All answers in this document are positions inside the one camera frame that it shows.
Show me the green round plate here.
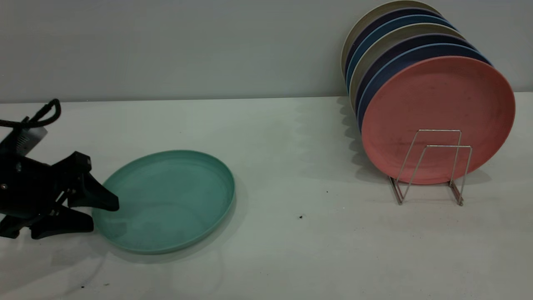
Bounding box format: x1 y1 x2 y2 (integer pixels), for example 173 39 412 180
92 150 236 255

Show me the teal blue round plate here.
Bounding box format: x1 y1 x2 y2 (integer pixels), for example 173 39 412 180
346 15 458 94

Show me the dark purple round plate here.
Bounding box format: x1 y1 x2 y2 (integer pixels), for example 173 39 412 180
354 34 478 113

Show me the beige round plate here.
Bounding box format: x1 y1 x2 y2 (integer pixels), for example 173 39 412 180
349 23 465 110
341 1 442 80

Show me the pink round plate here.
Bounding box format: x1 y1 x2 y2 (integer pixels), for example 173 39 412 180
361 56 516 185

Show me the metal wire plate rack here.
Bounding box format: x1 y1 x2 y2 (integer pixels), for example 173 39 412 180
389 130 472 206

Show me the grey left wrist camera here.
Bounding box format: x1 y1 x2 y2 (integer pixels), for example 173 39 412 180
0 126 48 158

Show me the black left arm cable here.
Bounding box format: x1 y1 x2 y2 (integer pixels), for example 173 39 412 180
0 99 62 129

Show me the dark navy round plate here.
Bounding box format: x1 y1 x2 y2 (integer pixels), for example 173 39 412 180
344 8 444 80

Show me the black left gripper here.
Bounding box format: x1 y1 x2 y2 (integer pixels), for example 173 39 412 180
0 151 120 240

